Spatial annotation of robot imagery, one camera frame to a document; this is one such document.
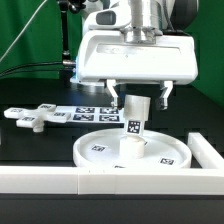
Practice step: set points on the black camera stand pole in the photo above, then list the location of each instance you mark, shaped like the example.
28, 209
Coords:
65, 6

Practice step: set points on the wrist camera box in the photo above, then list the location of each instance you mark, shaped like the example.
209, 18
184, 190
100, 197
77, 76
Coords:
111, 18

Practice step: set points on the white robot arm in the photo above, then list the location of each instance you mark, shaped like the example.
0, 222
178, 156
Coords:
137, 42

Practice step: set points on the white cross-shaped table base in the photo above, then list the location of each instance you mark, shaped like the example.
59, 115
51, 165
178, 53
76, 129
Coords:
35, 118

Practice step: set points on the white marker sheet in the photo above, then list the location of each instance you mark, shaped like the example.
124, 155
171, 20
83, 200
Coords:
84, 114

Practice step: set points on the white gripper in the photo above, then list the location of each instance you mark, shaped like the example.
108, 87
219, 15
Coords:
106, 56

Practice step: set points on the white round table top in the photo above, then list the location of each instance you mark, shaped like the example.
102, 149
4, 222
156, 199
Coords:
111, 148

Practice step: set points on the white L-shaped fence wall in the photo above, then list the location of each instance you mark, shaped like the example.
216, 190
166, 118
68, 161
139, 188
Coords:
207, 179

